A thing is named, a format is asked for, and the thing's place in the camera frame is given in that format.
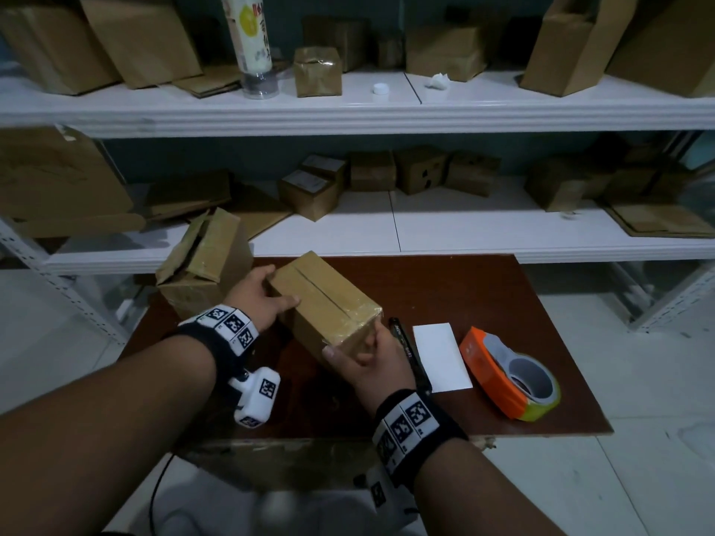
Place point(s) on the person's left hand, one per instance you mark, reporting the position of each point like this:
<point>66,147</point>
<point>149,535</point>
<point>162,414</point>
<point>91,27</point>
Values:
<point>251,301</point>

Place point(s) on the person's right hand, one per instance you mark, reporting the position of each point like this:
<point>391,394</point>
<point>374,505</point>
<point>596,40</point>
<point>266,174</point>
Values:
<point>380,374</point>

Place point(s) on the green utility knife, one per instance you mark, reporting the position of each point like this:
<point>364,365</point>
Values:
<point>410,357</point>

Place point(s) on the white paper sheet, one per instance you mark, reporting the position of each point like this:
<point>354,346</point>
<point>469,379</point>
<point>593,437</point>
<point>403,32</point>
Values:
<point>444,360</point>

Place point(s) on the orange tape dispenser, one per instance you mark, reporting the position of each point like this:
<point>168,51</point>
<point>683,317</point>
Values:
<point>491,379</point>

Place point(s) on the person's left forearm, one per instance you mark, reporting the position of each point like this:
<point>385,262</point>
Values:
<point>100,429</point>

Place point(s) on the person's right forearm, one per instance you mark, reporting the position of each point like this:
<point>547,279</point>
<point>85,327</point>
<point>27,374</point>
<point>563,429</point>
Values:
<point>486,496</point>

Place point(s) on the flat cardboard sheet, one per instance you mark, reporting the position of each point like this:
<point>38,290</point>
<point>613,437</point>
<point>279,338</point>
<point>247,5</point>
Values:
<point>262,214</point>

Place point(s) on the small white-labelled cardboard box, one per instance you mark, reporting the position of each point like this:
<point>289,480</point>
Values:
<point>308,198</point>
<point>325,164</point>

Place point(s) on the folded flat cardboard box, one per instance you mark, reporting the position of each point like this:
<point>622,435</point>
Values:
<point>190,195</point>

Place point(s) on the small cardboard box dark holes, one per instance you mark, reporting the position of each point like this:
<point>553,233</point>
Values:
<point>420,171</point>

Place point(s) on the small flat cardboard piece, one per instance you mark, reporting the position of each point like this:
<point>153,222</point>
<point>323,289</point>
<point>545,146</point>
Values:
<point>209,82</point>

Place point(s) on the large flat cardboard box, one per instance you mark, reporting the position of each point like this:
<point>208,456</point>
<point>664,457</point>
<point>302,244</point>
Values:
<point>61,184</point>

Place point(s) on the small taped brown package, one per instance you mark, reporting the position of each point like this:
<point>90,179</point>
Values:
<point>317,73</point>

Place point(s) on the medium cardboard box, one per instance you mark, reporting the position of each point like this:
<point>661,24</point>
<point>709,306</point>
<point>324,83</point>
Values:
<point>556,186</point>

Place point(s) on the square cardboard box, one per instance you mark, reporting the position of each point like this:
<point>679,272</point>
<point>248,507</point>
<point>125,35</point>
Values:
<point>338,41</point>

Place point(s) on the leaning cardboard box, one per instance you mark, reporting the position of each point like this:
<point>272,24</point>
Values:
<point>56,52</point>
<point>139,41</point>

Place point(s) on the narrow cardboard box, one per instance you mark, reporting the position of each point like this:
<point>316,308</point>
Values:
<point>391,52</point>

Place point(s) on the flat cardboard stack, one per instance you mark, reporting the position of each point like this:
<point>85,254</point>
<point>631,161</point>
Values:
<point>659,220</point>

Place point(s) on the big open-flap cardboard box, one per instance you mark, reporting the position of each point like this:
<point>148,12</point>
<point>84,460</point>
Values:
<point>570,50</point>

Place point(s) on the very large cardboard box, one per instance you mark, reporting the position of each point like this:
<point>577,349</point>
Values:
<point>670,44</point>

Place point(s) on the left black marker wristband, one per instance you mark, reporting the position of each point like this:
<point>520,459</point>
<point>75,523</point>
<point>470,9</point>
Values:
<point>223,334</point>

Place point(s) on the black marker wristband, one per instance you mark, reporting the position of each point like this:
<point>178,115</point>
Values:
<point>413,435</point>
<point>223,334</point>

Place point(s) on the right black marker wristband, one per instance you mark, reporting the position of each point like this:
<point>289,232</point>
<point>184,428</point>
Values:
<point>413,435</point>

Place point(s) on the white metal shelf unit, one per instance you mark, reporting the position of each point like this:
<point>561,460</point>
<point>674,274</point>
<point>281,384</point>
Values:
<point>391,114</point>

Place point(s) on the white bottle cap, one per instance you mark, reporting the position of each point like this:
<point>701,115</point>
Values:
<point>380,90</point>

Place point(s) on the clear plastic bottle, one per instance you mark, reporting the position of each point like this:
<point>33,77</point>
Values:
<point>251,39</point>

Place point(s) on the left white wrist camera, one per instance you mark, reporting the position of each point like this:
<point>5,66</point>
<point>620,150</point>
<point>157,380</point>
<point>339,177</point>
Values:
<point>260,396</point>

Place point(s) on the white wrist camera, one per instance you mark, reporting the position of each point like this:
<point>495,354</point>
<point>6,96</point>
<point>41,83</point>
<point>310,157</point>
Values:
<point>260,396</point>
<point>385,499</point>

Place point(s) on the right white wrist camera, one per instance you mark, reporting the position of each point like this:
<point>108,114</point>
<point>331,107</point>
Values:
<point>385,499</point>

